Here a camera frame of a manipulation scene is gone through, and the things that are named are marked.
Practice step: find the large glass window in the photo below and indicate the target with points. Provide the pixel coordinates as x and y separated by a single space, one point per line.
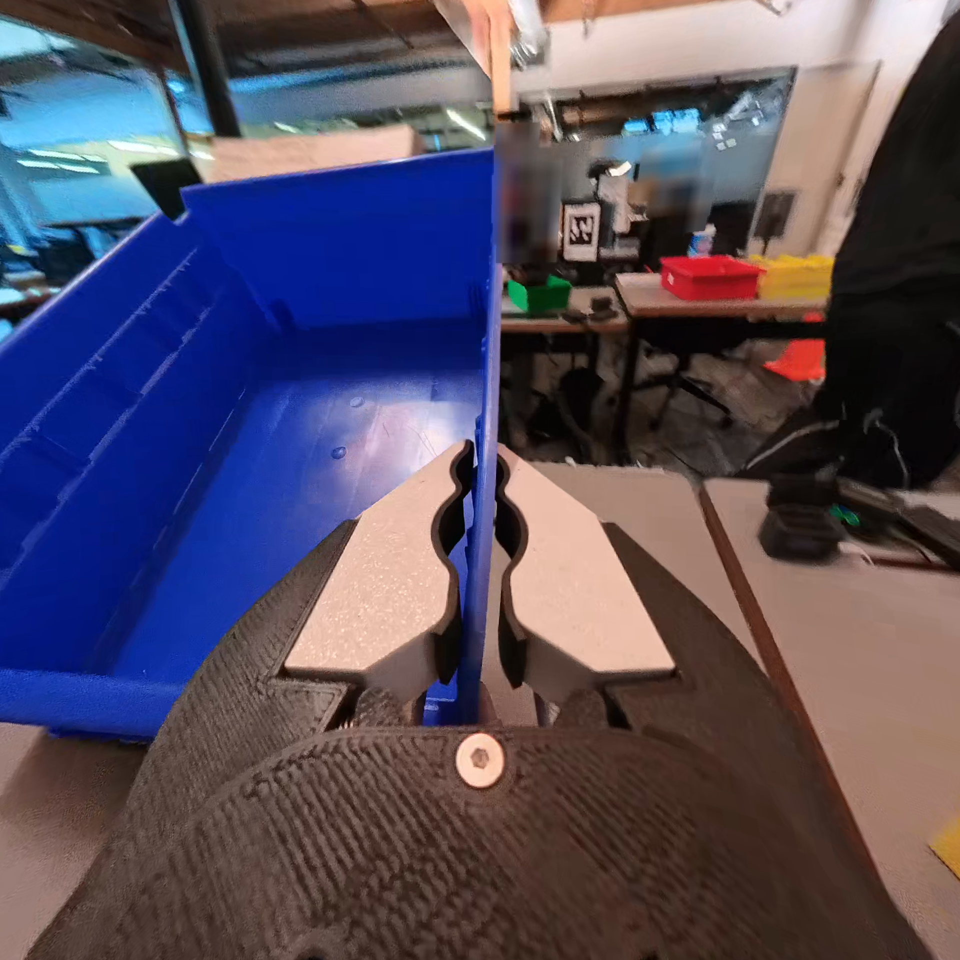
675 127

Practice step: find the wooden sheet stand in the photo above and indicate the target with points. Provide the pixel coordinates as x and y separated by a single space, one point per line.
501 60

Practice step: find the yellow plastic bin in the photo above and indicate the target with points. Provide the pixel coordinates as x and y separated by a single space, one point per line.
796 279

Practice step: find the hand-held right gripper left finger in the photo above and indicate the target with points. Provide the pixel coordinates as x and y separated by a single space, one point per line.
375 592

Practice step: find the yellow paper piece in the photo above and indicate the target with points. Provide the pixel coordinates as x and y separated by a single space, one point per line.
949 847

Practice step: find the black flat device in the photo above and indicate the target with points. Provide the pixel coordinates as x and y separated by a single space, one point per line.
922 529

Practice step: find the silver ventilation duct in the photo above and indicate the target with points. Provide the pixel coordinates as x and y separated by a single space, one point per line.
529 30

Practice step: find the white container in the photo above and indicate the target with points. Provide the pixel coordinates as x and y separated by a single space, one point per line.
702 241

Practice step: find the red plastic bin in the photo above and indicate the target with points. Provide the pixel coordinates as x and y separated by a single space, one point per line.
709 279

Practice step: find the black white marker tag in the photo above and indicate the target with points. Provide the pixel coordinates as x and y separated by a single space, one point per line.
581 231

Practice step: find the orange traffic cone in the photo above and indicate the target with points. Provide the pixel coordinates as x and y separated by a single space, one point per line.
799 364

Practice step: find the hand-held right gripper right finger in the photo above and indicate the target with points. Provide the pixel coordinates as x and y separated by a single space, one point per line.
585 600

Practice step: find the wooden work table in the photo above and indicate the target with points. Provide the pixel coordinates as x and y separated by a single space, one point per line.
675 304

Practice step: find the green plastic bin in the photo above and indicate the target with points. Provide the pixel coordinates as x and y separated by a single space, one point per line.
538 296

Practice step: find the blue plastic bin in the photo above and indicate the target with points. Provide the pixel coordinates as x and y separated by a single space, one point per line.
225 450

